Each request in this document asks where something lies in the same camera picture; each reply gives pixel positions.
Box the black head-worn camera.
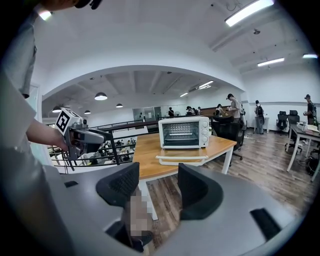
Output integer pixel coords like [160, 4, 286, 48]
[74, 0, 104, 11]

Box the white table leg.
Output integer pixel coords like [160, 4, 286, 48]
[220, 146, 235, 175]

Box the person's head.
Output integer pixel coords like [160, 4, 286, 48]
[37, 0, 85, 12]

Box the white glass oven door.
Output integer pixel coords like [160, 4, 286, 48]
[155, 147, 210, 167]

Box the person's gray shirt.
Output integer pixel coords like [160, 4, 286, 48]
[0, 11, 51, 251]

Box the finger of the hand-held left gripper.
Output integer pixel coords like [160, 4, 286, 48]
[87, 128, 114, 146]

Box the white toaster oven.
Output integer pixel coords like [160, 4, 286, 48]
[157, 116, 210, 150]

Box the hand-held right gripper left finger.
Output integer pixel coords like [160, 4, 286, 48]
[95, 161, 141, 208]

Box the black metal railing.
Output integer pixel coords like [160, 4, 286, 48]
[46, 115, 163, 174]

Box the black office chair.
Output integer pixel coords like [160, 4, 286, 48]
[276, 110, 289, 133]
[211, 114, 248, 161]
[287, 109, 301, 127]

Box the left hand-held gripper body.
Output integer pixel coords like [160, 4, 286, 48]
[54, 107, 105, 161]

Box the black bag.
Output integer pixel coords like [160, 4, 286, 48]
[306, 155, 320, 176]

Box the person's left forearm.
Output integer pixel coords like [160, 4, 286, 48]
[25, 116, 70, 154]

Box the white framed desk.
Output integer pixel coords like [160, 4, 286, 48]
[284, 122, 320, 183]

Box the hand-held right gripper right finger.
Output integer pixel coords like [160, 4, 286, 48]
[177, 162, 224, 221]

